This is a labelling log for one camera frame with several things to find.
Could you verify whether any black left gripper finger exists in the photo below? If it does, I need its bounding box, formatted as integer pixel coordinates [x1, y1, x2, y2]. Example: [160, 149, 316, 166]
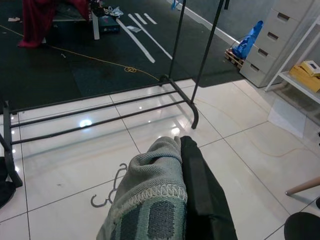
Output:
[179, 135, 238, 240]

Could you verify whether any grey green garment white lining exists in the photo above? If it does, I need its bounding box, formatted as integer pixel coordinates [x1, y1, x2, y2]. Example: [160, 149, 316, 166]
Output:
[96, 136, 189, 240]

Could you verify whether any grey wire hanger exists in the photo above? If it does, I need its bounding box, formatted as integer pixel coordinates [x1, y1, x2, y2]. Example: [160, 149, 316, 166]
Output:
[90, 162, 130, 209]

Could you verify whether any black metal clothes rack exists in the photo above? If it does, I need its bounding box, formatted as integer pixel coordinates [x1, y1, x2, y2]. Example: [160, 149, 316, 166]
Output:
[0, 0, 231, 188]

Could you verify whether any light wooden leg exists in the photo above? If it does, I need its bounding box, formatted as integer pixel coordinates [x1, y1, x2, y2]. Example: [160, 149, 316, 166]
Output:
[285, 175, 320, 198]

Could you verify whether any wooden pallet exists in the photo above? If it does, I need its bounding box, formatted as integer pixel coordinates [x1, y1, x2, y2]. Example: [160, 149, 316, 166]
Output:
[224, 48, 247, 70]

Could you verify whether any white open shelf rack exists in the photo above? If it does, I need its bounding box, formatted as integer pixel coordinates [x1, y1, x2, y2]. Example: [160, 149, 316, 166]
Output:
[263, 14, 320, 101]

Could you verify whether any yellow device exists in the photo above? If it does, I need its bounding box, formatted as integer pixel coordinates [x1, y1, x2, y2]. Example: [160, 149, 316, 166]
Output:
[289, 59, 320, 94]

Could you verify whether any blue bag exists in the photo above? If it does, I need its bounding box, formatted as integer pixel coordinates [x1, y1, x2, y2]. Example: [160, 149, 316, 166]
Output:
[231, 20, 265, 60]

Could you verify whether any grey box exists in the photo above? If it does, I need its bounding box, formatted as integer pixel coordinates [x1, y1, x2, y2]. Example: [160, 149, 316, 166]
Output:
[239, 7, 305, 89]

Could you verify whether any long white strip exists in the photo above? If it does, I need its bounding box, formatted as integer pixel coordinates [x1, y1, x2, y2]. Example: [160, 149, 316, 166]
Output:
[116, 17, 156, 63]
[128, 13, 174, 60]

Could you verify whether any flat clear packet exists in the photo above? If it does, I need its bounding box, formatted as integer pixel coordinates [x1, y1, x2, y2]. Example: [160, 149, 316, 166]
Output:
[125, 24, 143, 34]

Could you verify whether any short white strip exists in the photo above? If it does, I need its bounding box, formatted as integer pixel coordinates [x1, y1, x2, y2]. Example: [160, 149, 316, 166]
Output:
[143, 13, 158, 25]
[134, 12, 146, 25]

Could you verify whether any dark blue box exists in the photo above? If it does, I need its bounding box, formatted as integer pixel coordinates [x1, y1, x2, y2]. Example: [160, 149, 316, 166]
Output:
[98, 15, 121, 35]

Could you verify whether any white bench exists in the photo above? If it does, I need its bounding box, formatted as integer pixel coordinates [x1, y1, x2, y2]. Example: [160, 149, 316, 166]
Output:
[52, 9, 101, 41]

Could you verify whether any crumpled clear plastic wrap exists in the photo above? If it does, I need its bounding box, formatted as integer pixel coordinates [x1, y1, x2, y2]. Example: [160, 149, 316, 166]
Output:
[104, 5, 124, 19]

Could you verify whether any red garment yellow emblem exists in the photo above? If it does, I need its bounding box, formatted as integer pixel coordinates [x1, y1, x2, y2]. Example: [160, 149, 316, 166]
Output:
[17, 0, 91, 48]

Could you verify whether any thin yellow cord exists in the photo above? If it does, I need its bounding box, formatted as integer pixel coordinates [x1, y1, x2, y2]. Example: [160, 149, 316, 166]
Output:
[0, 24, 313, 158]

